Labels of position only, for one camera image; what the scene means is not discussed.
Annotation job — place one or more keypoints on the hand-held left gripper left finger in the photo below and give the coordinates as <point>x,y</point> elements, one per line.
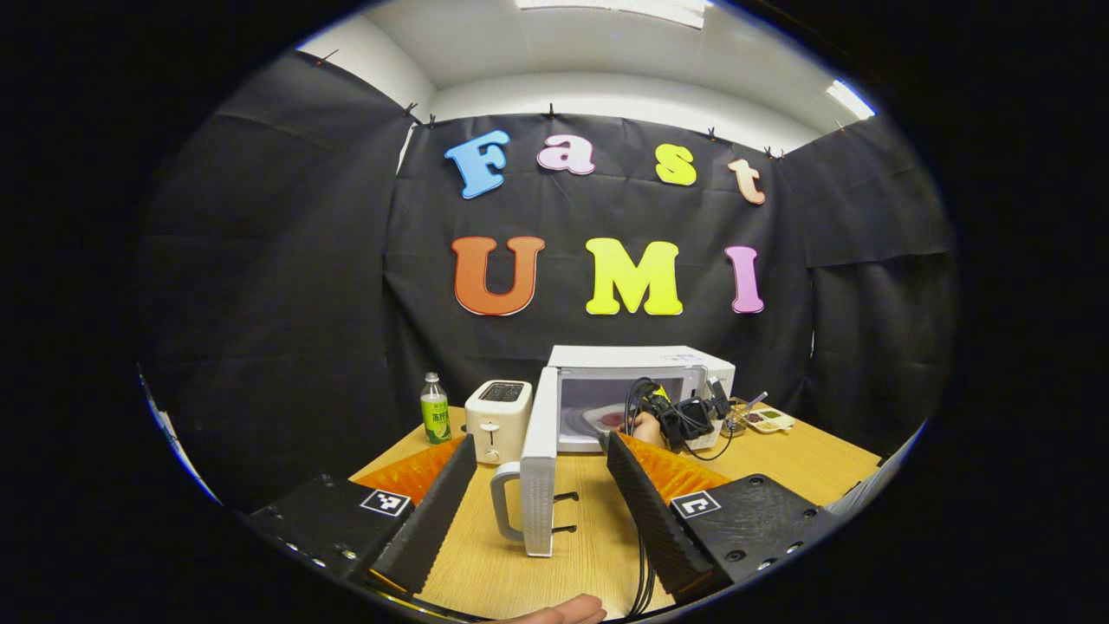
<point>433,520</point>

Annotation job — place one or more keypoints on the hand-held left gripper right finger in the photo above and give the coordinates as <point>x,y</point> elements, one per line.
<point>658,529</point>

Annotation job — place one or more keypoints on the pink round meat slice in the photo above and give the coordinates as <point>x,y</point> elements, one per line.
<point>613,420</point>

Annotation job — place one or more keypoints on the white square plate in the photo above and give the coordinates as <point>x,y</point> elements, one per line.
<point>593,419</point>

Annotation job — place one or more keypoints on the white microwave oven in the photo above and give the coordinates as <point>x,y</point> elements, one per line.
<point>541,468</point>

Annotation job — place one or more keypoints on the white divided snack dish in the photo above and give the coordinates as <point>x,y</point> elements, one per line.
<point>771,420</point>

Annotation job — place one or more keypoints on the green drink bottle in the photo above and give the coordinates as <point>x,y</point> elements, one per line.
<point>435,416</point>

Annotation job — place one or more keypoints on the white toaster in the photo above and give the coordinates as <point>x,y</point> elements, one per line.
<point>498,425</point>

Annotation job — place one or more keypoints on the black backdrop cloth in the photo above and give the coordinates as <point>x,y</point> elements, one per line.
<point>260,260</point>

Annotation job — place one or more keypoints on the small ceiling light panel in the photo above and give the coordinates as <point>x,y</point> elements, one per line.
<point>849,98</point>

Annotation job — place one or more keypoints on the long ceiling light panel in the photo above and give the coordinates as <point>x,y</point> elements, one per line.
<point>615,10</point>

